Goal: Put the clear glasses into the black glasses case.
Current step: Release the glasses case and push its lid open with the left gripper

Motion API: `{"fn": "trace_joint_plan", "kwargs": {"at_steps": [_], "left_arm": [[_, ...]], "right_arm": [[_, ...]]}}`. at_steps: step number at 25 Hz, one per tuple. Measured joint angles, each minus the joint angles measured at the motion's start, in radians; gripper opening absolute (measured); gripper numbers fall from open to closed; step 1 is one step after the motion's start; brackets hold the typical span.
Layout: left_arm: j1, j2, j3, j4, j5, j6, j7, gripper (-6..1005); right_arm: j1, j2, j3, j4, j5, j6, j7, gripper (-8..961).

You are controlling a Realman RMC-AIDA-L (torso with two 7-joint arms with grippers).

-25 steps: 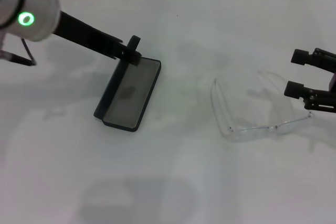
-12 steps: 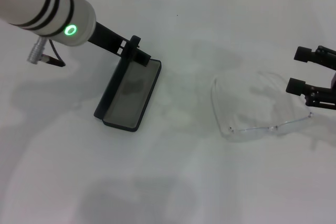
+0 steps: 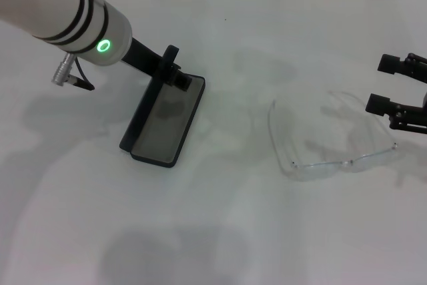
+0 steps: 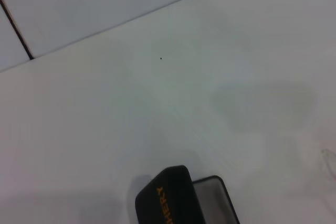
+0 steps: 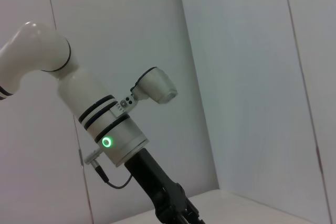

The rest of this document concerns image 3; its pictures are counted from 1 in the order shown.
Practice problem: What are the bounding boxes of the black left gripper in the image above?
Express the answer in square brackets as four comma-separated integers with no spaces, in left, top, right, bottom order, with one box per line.
[120,36,193,93]

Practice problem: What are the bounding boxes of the black glasses case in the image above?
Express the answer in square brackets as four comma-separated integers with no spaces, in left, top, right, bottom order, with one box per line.
[119,43,207,169]

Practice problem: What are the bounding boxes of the clear plastic glasses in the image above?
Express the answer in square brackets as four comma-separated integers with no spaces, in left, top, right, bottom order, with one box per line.
[268,90,400,183]

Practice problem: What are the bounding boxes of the black left arm cable with plug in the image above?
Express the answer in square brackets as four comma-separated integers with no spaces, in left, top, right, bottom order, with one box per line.
[51,51,96,91]

